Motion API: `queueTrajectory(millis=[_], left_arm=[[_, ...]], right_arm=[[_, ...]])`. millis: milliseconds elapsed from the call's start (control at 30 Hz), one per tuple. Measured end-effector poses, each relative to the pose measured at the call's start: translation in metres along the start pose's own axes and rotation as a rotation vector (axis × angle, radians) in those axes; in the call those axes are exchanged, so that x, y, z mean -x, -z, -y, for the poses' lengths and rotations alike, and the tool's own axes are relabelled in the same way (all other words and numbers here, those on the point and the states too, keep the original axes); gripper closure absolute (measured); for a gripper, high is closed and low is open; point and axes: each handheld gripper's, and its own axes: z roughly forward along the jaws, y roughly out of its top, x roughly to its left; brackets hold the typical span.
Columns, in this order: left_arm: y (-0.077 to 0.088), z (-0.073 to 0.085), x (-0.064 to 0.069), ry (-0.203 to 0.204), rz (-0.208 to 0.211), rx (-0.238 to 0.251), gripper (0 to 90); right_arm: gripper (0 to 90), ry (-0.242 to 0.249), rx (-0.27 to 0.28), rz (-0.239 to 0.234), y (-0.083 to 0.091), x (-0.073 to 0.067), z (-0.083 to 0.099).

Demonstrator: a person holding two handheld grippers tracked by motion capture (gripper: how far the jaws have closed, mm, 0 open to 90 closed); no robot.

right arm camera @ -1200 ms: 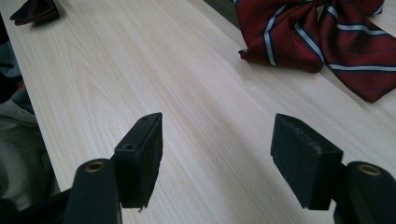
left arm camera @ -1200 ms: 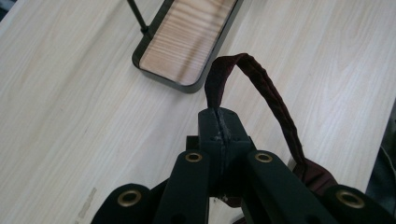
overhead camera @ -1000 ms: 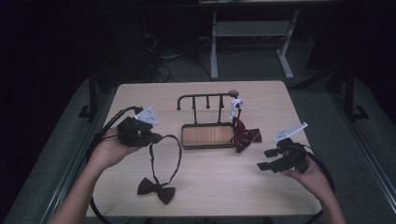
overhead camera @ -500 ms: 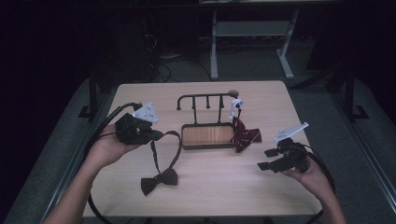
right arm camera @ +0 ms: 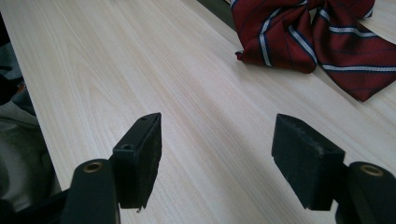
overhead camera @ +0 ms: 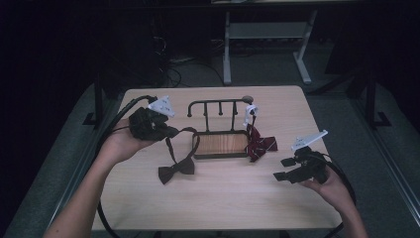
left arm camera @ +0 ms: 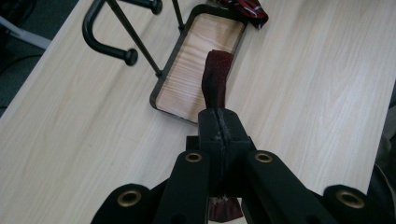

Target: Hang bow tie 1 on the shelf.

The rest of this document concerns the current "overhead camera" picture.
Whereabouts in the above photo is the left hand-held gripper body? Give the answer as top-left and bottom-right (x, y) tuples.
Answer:
(128, 95), (176, 142)

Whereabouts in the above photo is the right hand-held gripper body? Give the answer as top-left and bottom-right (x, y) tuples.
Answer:
(290, 129), (332, 185)

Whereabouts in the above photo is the red striped bow tie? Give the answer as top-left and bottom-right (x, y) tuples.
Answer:
(243, 103), (279, 164)

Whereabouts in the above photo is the dark brown bow tie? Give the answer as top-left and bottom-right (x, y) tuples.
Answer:
(157, 126), (201, 185)

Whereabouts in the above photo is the black rack with wooden tray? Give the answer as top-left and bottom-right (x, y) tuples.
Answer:
(186, 95), (256, 161)

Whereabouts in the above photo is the person's left hand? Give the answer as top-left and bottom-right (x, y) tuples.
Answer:
(98, 118), (157, 165)

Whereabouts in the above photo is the person's right hand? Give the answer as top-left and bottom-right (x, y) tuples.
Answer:
(299, 166), (349, 207)

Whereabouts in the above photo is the black metal stand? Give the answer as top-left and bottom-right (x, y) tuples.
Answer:
(363, 67), (393, 129)
(82, 70), (107, 127)

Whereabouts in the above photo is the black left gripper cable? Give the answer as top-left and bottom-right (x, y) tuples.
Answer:
(94, 94), (158, 238)

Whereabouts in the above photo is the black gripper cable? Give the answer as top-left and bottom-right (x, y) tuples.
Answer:
(315, 153), (359, 238)
(94, 94), (158, 238)

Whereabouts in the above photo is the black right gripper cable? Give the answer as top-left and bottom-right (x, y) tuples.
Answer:
(315, 153), (359, 238)

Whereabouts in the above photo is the tangle of floor cables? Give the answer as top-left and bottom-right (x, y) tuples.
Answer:
(159, 34), (226, 89)

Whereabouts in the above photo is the white metal desk frame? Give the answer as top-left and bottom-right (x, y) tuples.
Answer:
(222, 9), (319, 86)

